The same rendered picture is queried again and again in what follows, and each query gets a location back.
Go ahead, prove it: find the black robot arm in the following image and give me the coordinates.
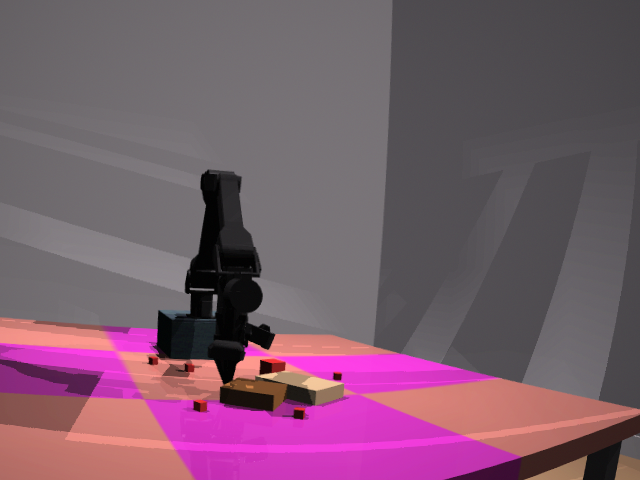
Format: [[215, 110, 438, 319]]
[[185, 169, 276, 350]]

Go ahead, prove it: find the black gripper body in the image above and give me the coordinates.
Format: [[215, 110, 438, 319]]
[[207, 306, 248, 361]]

